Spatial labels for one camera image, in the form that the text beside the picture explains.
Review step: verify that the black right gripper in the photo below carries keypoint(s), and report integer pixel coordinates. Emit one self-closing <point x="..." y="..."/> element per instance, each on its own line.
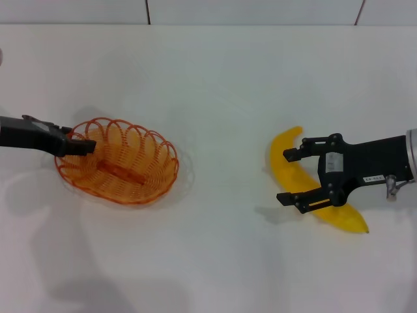
<point x="368" y="159"/>

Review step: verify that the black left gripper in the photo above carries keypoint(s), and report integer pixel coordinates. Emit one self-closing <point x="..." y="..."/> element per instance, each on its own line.
<point x="29" y="135"/>

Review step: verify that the yellow banana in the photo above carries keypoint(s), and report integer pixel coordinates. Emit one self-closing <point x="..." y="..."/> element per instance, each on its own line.
<point x="293" y="177"/>

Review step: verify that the orange woven plastic basket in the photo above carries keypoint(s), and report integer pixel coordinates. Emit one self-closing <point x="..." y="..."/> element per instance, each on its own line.
<point x="137" y="182"/>

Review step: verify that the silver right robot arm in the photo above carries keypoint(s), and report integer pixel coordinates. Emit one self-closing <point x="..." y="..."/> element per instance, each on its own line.
<point x="412" y="153"/>

